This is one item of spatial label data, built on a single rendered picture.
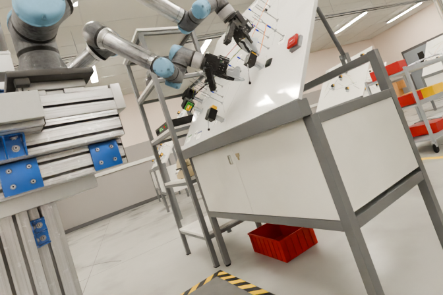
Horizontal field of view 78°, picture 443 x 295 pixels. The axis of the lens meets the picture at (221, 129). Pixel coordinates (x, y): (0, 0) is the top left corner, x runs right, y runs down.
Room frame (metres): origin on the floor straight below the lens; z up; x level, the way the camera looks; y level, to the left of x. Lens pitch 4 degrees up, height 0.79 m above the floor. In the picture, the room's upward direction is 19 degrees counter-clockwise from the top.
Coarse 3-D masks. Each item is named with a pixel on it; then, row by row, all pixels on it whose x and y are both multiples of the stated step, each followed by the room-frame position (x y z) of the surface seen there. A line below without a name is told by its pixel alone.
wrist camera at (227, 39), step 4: (232, 20) 1.25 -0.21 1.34; (228, 24) 1.28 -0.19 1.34; (232, 24) 1.25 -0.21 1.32; (228, 28) 1.26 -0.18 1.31; (232, 28) 1.25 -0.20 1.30; (228, 32) 1.24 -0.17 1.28; (232, 32) 1.24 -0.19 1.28; (228, 36) 1.23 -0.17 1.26; (232, 36) 1.24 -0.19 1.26; (224, 40) 1.25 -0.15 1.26; (228, 40) 1.23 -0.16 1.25; (224, 44) 1.26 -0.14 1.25; (228, 44) 1.26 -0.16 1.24
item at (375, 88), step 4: (384, 64) 8.14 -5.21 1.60; (368, 72) 8.65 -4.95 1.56; (368, 76) 8.58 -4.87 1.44; (368, 80) 8.52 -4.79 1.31; (376, 84) 8.00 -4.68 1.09; (392, 84) 8.07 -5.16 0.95; (372, 88) 8.21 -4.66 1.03; (376, 88) 8.06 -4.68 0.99; (364, 92) 8.48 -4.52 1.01; (372, 92) 8.15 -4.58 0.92; (376, 92) 8.01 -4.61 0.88; (364, 96) 8.42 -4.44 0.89
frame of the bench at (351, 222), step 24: (384, 96) 1.25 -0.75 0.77; (312, 120) 0.99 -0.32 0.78; (312, 144) 1.02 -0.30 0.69; (192, 168) 1.99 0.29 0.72; (336, 168) 1.01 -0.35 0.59; (336, 192) 1.00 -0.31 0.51; (384, 192) 1.16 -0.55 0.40; (432, 192) 1.29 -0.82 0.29; (216, 216) 1.88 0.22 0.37; (240, 216) 1.62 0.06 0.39; (264, 216) 1.41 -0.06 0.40; (360, 216) 1.02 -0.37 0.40; (432, 216) 1.30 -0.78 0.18; (216, 240) 2.00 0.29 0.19; (360, 240) 1.00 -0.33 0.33; (360, 264) 1.01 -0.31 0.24
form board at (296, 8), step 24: (264, 0) 1.67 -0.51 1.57; (288, 0) 1.36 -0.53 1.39; (312, 0) 1.14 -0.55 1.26; (264, 24) 1.51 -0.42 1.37; (288, 24) 1.26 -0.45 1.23; (312, 24) 1.09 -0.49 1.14; (216, 48) 2.24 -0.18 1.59; (240, 48) 1.72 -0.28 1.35; (264, 48) 1.39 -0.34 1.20; (240, 72) 1.56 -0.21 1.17; (264, 72) 1.29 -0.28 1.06; (288, 72) 1.10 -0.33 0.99; (216, 96) 1.77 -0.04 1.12; (240, 96) 1.43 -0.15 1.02; (264, 96) 1.20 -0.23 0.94; (288, 96) 1.03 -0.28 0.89; (192, 120) 2.04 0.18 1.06; (240, 120) 1.32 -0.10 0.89; (192, 144) 1.82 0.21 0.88
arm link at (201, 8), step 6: (198, 0) 1.14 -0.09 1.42; (204, 0) 1.14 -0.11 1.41; (210, 0) 1.16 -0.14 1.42; (216, 0) 1.19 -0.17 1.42; (192, 6) 1.15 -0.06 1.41; (198, 6) 1.13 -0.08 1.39; (204, 6) 1.13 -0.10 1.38; (210, 6) 1.16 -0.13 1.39; (216, 6) 1.20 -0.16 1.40; (192, 12) 1.16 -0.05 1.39; (198, 12) 1.15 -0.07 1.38; (204, 12) 1.14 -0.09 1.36; (210, 12) 1.18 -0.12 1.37; (192, 18) 1.21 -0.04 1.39; (198, 18) 1.17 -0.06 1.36; (204, 18) 1.22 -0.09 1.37
